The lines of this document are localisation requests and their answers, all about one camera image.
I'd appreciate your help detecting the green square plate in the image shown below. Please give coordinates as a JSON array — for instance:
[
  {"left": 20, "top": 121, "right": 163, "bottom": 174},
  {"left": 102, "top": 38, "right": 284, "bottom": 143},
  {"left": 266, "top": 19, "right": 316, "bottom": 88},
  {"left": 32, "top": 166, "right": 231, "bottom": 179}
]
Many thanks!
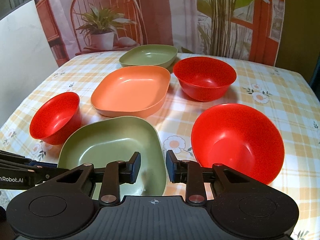
[
  {"left": 58, "top": 116, "right": 167, "bottom": 197},
  {"left": 119, "top": 44, "right": 178, "bottom": 68}
]

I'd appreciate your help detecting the large red bowl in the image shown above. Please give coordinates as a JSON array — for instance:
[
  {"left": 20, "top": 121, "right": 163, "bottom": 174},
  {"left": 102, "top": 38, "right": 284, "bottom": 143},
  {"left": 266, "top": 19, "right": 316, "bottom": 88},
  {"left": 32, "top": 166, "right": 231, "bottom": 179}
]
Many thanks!
[{"left": 191, "top": 103, "right": 285, "bottom": 184}]

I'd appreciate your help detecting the small red bowl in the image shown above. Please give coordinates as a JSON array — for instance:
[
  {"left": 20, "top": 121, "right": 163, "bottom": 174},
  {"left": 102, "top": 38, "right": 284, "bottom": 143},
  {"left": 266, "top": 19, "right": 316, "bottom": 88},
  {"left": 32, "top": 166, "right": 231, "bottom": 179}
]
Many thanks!
[{"left": 29, "top": 92, "right": 81, "bottom": 145}]

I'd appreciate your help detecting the orange square plate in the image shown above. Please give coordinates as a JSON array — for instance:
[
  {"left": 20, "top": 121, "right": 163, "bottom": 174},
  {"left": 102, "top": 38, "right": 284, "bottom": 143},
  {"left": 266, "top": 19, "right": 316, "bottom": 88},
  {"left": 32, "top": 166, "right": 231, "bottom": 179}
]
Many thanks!
[{"left": 91, "top": 66, "right": 171, "bottom": 118}]

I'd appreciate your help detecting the medium red bowl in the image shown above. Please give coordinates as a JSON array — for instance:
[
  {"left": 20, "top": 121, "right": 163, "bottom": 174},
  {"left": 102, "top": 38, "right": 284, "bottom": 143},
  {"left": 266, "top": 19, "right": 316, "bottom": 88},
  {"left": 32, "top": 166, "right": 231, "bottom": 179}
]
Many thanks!
[{"left": 173, "top": 56, "right": 236, "bottom": 102}]

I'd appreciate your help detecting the yellow checkered floral tablecloth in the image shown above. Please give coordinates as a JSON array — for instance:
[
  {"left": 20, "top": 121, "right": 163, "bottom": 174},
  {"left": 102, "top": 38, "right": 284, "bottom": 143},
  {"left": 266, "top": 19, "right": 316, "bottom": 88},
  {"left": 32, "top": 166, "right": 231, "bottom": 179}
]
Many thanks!
[{"left": 1, "top": 51, "right": 319, "bottom": 239}]

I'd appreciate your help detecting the printed backdrop poster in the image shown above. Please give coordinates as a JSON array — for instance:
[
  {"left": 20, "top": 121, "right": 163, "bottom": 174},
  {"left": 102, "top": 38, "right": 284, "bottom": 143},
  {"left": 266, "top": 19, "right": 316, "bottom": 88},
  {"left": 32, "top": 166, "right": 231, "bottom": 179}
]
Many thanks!
[{"left": 35, "top": 0, "right": 285, "bottom": 65}]

